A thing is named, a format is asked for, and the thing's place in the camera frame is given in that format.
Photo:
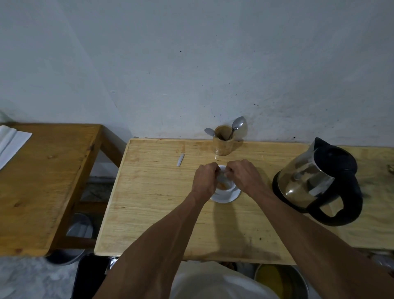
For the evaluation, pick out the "steel electric kettle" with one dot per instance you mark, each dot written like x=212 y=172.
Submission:
x=311 y=181

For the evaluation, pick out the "wooden side table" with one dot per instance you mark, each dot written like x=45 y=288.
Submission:
x=43 y=184

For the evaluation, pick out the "person's left forearm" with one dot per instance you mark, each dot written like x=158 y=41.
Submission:
x=160 y=246

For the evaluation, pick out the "person's right hand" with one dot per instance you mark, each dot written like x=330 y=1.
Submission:
x=246 y=178

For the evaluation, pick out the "person's right forearm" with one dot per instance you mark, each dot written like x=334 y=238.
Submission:
x=307 y=243

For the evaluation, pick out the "brown powder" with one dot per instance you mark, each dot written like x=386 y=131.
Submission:
x=224 y=185

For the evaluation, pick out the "torn grey sachet strip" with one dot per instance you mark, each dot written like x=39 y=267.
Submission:
x=180 y=160

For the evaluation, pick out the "person's left fingers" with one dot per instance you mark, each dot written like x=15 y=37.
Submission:
x=215 y=172

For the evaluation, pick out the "person's right fingers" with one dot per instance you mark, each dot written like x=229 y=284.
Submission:
x=231 y=172

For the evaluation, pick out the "person's left hand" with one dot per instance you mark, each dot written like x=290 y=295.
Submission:
x=203 y=181

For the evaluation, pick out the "white cup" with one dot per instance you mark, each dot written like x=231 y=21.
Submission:
x=226 y=191

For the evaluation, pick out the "metal bowl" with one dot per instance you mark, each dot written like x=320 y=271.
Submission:
x=80 y=231

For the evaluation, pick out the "white folded cloth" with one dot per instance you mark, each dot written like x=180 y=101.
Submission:
x=9 y=143

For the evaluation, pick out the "white saucer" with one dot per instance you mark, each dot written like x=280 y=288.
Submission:
x=229 y=198

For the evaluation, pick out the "wooden utensil holder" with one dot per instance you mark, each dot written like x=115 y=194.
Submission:
x=223 y=147

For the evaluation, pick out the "small metal spoon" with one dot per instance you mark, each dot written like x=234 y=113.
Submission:
x=210 y=131

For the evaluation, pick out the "person's white shirt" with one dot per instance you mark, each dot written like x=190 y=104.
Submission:
x=215 y=283

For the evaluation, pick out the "large metal spoon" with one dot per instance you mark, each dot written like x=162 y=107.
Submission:
x=238 y=124

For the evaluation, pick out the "metal pot with yellow contents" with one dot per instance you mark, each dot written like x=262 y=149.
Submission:
x=277 y=278

